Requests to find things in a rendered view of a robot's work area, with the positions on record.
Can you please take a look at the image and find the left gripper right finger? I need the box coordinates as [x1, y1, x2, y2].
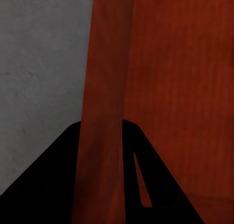
[122, 120, 204, 224]

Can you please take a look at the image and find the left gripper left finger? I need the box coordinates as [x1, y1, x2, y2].
[0, 122, 81, 224]

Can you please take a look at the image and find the storage box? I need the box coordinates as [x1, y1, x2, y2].
[70, 0, 234, 224]

